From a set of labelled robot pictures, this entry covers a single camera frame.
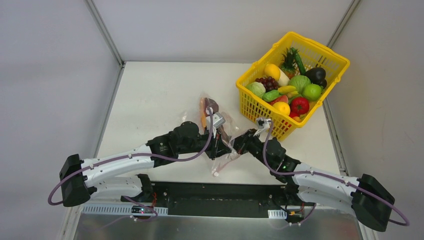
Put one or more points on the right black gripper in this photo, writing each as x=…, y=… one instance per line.
x=241, y=143

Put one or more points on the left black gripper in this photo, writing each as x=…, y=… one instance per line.
x=214, y=142

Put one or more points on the clear zip top bag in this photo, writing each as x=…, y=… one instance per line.
x=193, y=114

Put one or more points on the toy steak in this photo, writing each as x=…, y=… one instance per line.
x=208, y=107

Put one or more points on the yellow toy lemon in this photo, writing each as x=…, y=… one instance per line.
x=271, y=70
x=282, y=107

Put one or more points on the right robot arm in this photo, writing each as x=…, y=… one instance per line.
x=363, y=197

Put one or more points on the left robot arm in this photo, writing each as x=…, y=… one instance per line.
x=83, y=179

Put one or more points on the small green toy vegetable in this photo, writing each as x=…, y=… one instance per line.
x=271, y=95

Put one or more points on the toy orange fruit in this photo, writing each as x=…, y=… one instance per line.
x=297, y=119

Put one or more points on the pale green toy cabbage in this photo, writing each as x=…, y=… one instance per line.
x=257, y=88

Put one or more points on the toy watermelon slice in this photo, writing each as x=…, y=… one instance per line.
x=282, y=98

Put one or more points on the red toy tomato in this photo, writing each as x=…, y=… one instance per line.
x=300, y=105

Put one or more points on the toy purple grapes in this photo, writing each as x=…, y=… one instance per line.
x=269, y=83

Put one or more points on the toy banana bunch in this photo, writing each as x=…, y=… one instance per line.
x=288, y=90

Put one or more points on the white toy radish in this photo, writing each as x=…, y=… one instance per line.
x=283, y=79

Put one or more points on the green toy apple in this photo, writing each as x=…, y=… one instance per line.
x=312, y=92

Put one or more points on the toy pineapple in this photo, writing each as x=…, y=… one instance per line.
x=288, y=62

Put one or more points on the toy cucumber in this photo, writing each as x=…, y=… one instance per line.
x=298, y=60

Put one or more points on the toy eggplant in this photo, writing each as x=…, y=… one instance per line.
x=317, y=76

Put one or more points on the yellow plastic basket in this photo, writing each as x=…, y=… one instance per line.
x=313, y=54

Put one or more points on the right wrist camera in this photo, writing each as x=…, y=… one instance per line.
x=263, y=124

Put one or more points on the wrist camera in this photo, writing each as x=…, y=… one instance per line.
x=263, y=124
x=214, y=121

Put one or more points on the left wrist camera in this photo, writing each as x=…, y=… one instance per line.
x=214, y=121

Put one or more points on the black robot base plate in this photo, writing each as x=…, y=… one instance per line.
x=215, y=199

